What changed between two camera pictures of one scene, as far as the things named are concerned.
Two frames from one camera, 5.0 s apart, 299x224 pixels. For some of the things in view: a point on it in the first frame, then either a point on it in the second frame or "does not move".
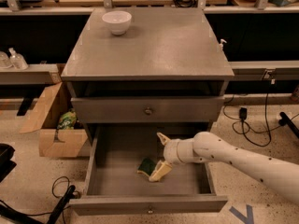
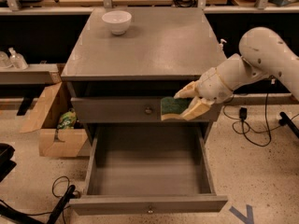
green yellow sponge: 147,166 -> 173,108
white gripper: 170,152 -> 212,86
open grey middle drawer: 115,186 does not move
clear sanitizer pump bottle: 17,60 does not move
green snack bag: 67,121 does not move
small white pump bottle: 220,45 does not move
